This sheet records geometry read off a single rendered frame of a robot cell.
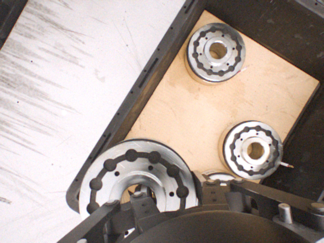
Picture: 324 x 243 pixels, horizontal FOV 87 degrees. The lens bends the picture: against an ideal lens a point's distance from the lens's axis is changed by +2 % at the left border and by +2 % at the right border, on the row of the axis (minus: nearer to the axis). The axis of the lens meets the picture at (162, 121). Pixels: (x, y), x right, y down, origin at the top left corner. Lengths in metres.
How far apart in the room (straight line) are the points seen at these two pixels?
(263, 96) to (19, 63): 0.58
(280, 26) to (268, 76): 0.09
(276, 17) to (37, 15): 0.54
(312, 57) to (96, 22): 0.48
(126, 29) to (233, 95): 0.33
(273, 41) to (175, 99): 0.20
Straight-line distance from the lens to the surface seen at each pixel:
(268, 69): 0.40
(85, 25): 0.55
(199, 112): 0.33
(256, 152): 0.36
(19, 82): 0.58
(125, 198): 0.18
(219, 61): 0.32
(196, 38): 0.33
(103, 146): 0.25
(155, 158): 0.15
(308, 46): 0.39
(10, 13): 1.12
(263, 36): 0.39
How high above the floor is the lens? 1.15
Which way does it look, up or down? 88 degrees down
